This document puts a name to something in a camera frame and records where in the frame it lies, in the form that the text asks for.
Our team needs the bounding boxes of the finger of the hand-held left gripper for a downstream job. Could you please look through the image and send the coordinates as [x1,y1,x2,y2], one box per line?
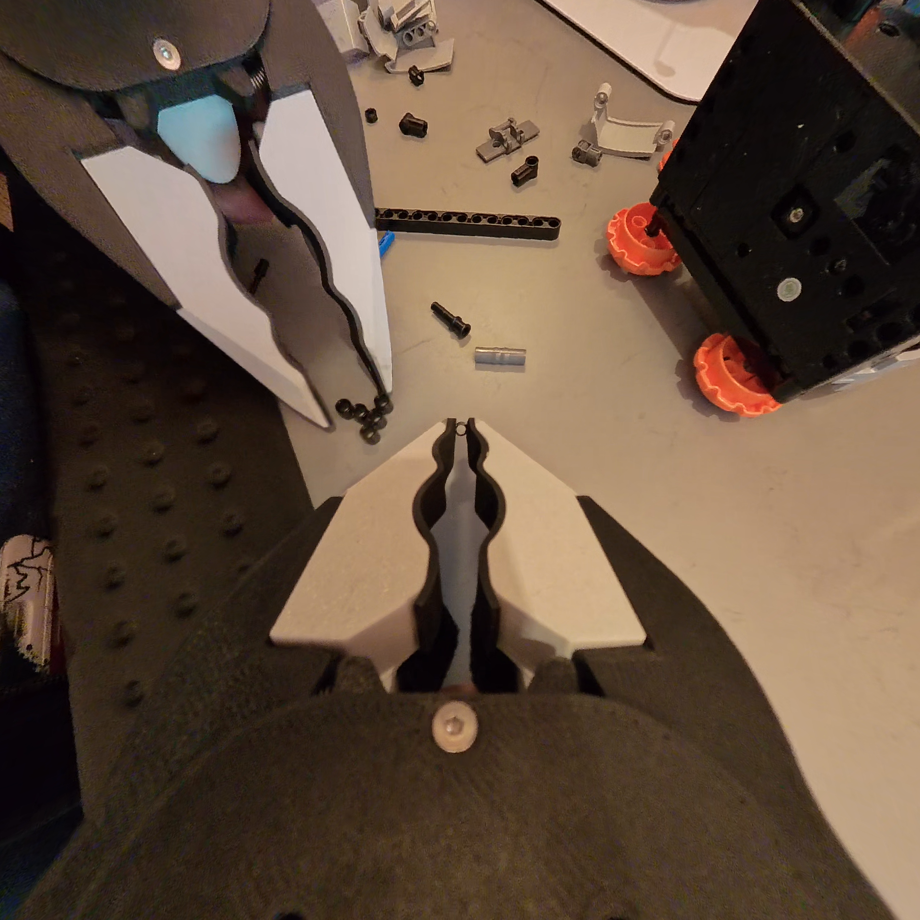
[248,83,395,396]
[80,145,337,432]

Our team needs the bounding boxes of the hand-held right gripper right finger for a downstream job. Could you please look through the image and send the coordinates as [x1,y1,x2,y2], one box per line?
[466,417,648,690]

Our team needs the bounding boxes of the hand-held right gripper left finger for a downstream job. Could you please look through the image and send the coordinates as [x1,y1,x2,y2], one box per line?
[268,418,461,692]

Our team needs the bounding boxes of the cluster of black bushings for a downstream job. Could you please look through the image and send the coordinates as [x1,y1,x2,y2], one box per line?
[335,391,395,445]

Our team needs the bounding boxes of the building block robot vehicle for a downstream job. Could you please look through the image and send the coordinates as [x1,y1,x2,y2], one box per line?
[606,0,920,418]

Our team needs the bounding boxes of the grey track link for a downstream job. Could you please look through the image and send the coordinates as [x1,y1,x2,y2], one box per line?
[474,117,541,162]

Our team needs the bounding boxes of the black long holed beam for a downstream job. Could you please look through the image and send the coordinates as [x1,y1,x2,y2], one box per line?
[374,207,563,242]

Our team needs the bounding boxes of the pile of grey panel pieces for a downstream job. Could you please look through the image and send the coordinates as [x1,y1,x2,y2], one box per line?
[316,0,457,76]

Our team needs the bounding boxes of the dark perforated pad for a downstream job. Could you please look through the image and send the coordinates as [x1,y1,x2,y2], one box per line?
[14,172,317,820]

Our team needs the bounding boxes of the grey curved panel piece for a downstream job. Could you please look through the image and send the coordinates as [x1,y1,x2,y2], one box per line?
[571,82,677,168]

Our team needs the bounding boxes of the white patterned shoe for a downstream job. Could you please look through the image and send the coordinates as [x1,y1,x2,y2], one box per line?
[0,533,57,673]

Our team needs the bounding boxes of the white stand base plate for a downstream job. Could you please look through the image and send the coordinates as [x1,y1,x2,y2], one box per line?
[535,0,763,103]

